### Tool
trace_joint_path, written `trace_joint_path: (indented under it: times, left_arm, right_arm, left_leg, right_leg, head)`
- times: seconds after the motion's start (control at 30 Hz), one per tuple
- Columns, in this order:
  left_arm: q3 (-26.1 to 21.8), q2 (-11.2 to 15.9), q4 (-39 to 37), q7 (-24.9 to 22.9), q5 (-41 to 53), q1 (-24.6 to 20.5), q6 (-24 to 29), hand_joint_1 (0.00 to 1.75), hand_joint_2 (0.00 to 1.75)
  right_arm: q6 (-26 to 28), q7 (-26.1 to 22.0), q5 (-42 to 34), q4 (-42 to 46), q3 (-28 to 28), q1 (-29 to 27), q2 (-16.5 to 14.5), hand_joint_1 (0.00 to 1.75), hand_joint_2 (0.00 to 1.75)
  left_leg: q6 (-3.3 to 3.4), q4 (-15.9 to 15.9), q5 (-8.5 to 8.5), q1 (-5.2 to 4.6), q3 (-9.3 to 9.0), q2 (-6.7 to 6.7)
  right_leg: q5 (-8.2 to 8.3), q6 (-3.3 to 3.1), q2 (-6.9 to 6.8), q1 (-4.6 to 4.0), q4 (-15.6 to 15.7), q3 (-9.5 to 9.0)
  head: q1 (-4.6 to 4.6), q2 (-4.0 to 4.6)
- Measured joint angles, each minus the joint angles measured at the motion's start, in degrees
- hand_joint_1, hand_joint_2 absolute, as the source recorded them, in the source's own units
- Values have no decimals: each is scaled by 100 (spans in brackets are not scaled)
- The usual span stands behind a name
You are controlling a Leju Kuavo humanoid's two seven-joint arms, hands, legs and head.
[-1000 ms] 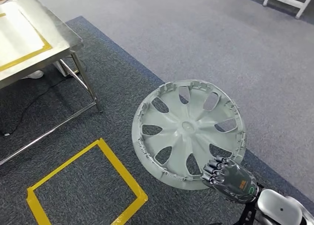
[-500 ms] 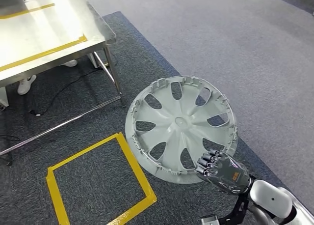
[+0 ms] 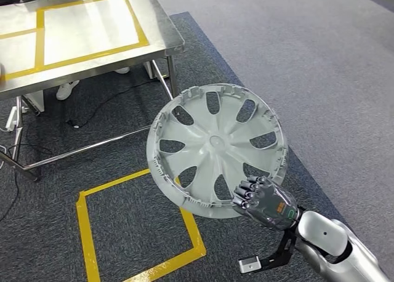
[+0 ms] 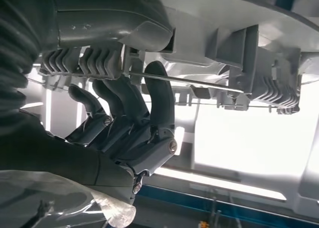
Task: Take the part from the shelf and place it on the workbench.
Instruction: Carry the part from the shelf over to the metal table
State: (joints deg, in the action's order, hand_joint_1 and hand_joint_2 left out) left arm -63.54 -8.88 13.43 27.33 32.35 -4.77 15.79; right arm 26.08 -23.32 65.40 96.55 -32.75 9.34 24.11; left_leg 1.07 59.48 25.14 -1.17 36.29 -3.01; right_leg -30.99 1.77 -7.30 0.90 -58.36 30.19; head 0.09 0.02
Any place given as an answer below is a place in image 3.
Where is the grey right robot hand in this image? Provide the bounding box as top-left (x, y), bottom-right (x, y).
top-left (232, 174), bottom-right (300, 232)

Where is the silver plastic wheel hubcap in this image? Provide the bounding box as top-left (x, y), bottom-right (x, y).
top-left (146, 83), bottom-right (289, 220)

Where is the stainless steel workbench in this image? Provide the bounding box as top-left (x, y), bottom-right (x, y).
top-left (0, 0), bottom-right (186, 183)

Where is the person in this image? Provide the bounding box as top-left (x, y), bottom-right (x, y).
top-left (56, 66), bottom-right (131, 102)

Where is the white power strip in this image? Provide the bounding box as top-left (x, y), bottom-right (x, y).
top-left (5, 105), bottom-right (20, 132)

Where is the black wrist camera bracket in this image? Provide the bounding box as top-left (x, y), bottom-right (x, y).
top-left (258, 230), bottom-right (298, 270)

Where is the black floor cable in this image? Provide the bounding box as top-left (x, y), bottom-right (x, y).
top-left (0, 79), bottom-right (155, 224)

